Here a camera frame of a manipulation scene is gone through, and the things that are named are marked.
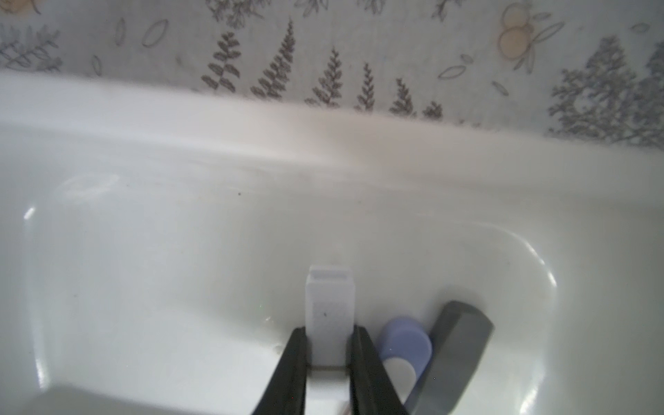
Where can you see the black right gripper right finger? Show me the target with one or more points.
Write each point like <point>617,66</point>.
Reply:
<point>371,391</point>

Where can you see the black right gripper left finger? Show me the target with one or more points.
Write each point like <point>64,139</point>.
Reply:
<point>285,393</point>

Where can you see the purple silver swivel usb drive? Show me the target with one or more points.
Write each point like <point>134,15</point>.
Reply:
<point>405,350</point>

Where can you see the dark grey usb drive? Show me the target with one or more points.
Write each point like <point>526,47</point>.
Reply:
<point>459,336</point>

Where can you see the white plastic storage box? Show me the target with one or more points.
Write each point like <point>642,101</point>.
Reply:
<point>155,245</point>

